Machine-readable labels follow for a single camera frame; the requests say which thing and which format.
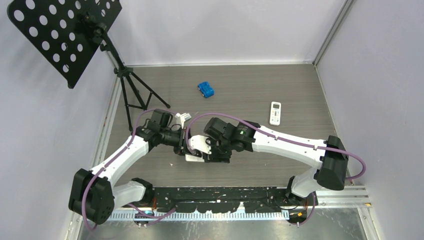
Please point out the white remote control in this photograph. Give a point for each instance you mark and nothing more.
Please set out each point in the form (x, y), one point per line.
(275, 113)
(196, 158)

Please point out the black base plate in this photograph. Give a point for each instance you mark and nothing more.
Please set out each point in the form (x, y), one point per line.
(263, 199)

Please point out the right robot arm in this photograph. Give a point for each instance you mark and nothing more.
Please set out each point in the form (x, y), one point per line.
(327, 158)

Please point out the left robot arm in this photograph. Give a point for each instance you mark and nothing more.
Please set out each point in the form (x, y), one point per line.
(94, 193)

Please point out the aluminium rail frame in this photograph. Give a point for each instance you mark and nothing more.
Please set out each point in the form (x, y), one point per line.
(238, 213)

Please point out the blue toy car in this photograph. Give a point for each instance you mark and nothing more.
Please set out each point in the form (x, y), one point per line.
(205, 89)

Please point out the black music stand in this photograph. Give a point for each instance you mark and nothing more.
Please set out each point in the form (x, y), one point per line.
(69, 32)

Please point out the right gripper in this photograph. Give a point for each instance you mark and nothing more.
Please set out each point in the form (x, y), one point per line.
(214, 157)

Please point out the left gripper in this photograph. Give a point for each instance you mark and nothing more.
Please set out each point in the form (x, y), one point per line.
(178, 149)

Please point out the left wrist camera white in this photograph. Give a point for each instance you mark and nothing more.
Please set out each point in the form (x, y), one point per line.
(182, 118)

